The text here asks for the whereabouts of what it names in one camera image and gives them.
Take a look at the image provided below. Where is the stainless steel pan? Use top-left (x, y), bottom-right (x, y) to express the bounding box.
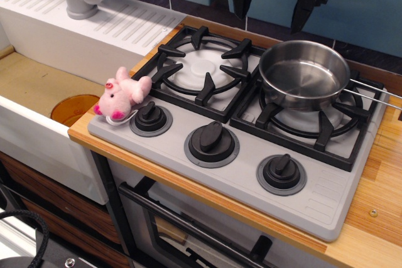
top-left (258, 40), bottom-right (401, 112)

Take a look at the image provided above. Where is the grey toy stove top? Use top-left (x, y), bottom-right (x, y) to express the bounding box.
top-left (87, 24), bottom-right (391, 243)

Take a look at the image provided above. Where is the black middle stove knob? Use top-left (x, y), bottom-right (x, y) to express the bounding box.
top-left (184, 121), bottom-right (240, 169)

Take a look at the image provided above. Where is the black stove knob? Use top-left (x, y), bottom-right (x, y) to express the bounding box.
top-left (256, 154), bottom-right (307, 196)
top-left (129, 101), bottom-right (173, 137)
top-left (184, 121), bottom-right (240, 169)

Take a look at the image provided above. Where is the black left stove knob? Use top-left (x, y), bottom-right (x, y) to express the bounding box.
top-left (129, 101), bottom-right (173, 137)

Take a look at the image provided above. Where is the black right stove knob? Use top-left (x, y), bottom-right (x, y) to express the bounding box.
top-left (256, 154), bottom-right (307, 196)

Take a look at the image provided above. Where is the black left burner grate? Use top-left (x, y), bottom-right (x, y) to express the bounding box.
top-left (133, 26), bottom-right (264, 123)

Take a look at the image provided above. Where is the black burner grate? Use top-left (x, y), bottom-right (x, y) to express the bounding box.
top-left (230, 70), bottom-right (384, 171)
top-left (133, 26), bottom-right (264, 123)

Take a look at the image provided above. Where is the black right burner grate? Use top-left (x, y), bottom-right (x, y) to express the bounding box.
top-left (230, 70), bottom-right (384, 171)

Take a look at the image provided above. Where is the pink stuffed pig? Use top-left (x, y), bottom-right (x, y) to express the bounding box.
top-left (94, 67), bottom-right (152, 121)

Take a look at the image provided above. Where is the white toy sink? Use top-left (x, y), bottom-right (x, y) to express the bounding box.
top-left (1, 0), bottom-right (184, 205)

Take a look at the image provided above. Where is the orange plastic bowl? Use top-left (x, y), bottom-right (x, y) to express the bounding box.
top-left (50, 94), bottom-right (99, 127)

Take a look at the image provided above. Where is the wooden drawer unit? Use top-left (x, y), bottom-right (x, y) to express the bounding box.
top-left (1, 153), bottom-right (133, 267)

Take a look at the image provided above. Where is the black oven door handle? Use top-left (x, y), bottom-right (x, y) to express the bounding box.
top-left (118, 180), bottom-right (271, 267)

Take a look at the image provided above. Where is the black braided cable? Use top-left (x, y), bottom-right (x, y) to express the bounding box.
top-left (0, 210), bottom-right (50, 268)

